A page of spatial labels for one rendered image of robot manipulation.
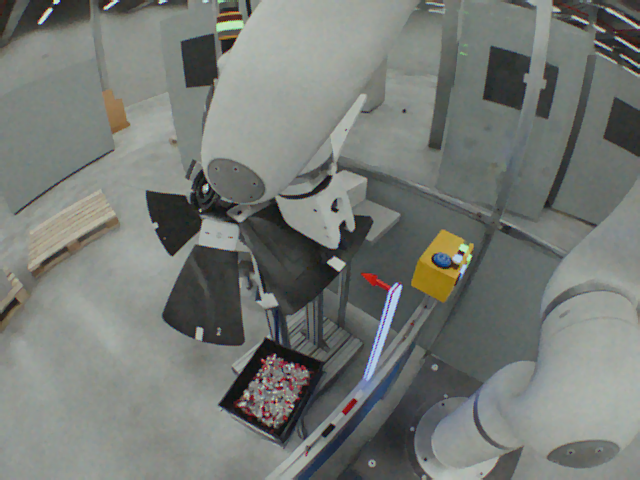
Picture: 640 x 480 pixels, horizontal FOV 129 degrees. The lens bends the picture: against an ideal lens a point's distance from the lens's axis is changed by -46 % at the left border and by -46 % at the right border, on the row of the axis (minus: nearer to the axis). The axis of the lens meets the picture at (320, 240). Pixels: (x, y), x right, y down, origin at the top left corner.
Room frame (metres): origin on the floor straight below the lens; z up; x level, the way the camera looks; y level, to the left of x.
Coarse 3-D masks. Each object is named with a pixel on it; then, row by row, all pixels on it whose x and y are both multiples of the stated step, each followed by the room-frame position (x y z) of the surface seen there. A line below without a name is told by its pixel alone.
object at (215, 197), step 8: (200, 176) 0.56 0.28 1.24; (192, 184) 0.56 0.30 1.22; (200, 184) 0.54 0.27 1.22; (208, 184) 0.53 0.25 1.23; (192, 192) 0.54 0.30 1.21; (200, 192) 0.53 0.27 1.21; (208, 192) 0.52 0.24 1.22; (216, 192) 0.49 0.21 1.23; (192, 200) 0.52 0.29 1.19; (200, 200) 0.51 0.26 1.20; (208, 200) 0.50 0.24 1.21; (216, 200) 0.48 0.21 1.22; (192, 208) 0.51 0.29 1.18; (200, 208) 0.50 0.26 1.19; (208, 208) 0.48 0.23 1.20; (216, 208) 0.48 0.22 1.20; (224, 208) 0.50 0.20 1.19; (208, 216) 0.49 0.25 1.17; (216, 216) 0.50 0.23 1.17; (224, 216) 0.51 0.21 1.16
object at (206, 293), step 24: (192, 264) 0.44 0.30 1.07; (216, 264) 0.45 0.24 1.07; (192, 288) 0.40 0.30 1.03; (216, 288) 0.41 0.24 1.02; (168, 312) 0.37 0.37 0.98; (192, 312) 0.37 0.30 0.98; (216, 312) 0.37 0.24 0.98; (240, 312) 0.38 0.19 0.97; (192, 336) 0.33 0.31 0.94; (216, 336) 0.33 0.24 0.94; (240, 336) 0.34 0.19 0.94
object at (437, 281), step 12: (444, 240) 0.53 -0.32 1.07; (456, 240) 0.53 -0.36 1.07; (432, 252) 0.48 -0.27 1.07; (444, 252) 0.48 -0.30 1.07; (456, 252) 0.48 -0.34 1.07; (468, 252) 0.48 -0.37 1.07; (420, 264) 0.45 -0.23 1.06; (432, 264) 0.44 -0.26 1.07; (420, 276) 0.45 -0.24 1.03; (432, 276) 0.43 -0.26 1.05; (444, 276) 0.41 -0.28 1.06; (456, 276) 0.40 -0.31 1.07; (420, 288) 0.44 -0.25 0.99; (432, 288) 0.42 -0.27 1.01; (444, 288) 0.40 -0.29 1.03; (444, 300) 0.40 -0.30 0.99
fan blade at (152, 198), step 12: (156, 192) 0.65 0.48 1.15; (156, 204) 0.64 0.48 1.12; (168, 204) 0.62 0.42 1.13; (180, 204) 0.60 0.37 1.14; (156, 216) 0.64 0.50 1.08; (168, 216) 0.61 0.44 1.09; (180, 216) 0.60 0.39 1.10; (192, 216) 0.59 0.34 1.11; (156, 228) 0.64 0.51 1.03; (168, 228) 0.62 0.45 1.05; (180, 228) 0.60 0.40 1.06; (192, 228) 0.60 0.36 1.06; (168, 240) 0.62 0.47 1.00; (180, 240) 0.60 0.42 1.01; (168, 252) 0.61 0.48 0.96
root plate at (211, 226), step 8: (208, 224) 0.51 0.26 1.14; (216, 224) 0.51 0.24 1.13; (224, 224) 0.52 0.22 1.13; (232, 224) 0.52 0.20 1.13; (200, 232) 0.49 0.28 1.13; (208, 232) 0.50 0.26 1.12; (216, 232) 0.50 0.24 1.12; (224, 232) 0.51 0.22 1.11; (232, 232) 0.51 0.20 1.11; (200, 240) 0.48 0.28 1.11; (208, 240) 0.49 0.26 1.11; (216, 240) 0.49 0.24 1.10; (224, 240) 0.50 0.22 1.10; (232, 240) 0.50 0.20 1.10; (224, 248) 0.48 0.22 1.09; (232, 248) 0.49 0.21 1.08
